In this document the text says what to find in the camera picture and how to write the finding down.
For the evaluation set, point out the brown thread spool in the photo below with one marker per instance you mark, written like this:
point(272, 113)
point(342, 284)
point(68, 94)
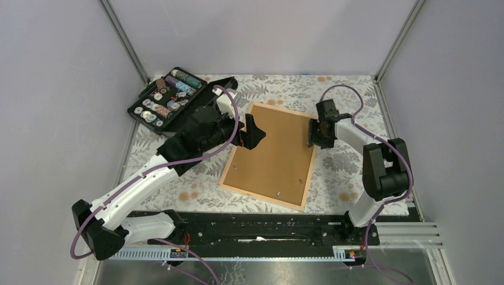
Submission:
point(161, 86)

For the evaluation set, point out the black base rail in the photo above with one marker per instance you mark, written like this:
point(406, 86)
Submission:
point(233, 233)

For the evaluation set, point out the grey slotted cable duct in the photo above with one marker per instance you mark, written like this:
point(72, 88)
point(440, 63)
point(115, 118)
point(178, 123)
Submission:
point(174, 254)

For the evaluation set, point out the right aluminium corner post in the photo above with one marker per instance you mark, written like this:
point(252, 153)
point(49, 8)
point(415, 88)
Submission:
point(410, 19)

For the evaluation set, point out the purple thread spool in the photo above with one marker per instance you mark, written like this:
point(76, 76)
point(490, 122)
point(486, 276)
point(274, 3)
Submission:
point(172, 81)

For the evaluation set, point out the left aluminium corner post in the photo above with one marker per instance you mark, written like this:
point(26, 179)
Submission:
point(124, 40)

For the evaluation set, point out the brown frame backing board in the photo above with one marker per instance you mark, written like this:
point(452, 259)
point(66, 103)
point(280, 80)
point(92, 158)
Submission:
point(275, 157)

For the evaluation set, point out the black sewing kit case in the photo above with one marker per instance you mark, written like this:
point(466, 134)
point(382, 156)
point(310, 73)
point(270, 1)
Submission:
point(165, 113)

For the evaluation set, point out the aluminium corner post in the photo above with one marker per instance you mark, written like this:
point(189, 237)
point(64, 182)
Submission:
point(124, 40)
point(410, 19)

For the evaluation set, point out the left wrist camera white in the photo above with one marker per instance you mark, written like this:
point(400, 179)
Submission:
point(223, 102)

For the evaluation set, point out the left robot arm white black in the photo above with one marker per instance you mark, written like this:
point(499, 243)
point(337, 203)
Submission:
point(105, 224)

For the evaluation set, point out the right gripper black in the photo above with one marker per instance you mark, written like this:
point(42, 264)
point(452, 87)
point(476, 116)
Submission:
point(312, 138)

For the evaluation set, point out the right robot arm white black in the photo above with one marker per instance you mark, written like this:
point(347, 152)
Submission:
point(386, 172)

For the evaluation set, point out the wooden picture frame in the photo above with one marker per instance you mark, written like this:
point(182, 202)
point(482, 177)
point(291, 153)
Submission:
point(307, 196)

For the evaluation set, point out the teal thread spool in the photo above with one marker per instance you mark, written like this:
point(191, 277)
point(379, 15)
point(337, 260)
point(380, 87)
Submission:
point(186, 78)

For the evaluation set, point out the floral patterned table mat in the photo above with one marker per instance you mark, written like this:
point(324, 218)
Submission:
point(336, 183)

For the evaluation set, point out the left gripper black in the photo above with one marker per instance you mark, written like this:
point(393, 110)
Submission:
point(250, 138)

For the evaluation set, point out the light blue thread spool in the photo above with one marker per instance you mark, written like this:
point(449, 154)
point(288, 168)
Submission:
point(185, 88)

